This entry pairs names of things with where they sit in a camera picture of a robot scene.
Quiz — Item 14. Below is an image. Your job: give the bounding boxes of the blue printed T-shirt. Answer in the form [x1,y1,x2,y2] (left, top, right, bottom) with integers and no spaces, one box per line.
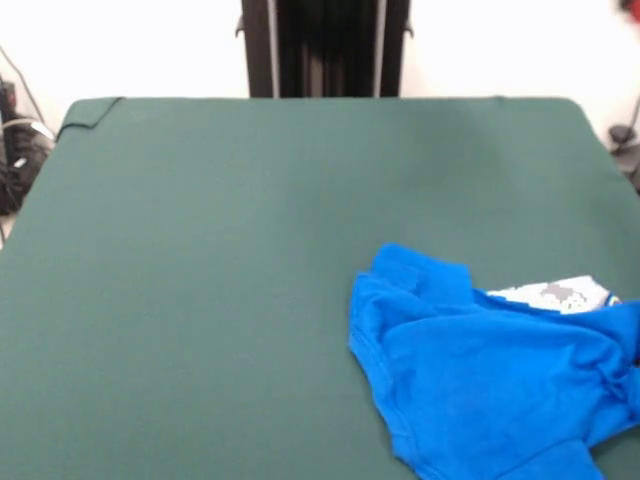
[348,242,640,480]

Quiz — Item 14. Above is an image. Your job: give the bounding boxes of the dark green table cloth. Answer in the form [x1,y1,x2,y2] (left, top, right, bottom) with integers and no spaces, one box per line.
[0,96,640,480]

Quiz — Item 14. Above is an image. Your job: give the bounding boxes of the dark grey floor stand base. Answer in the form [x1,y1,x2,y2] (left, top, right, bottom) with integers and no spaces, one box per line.
[608,124,640,196]
[0,77,56,216]

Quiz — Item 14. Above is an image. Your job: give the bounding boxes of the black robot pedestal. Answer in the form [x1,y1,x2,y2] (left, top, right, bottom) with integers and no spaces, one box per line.
[234,0,416,99]

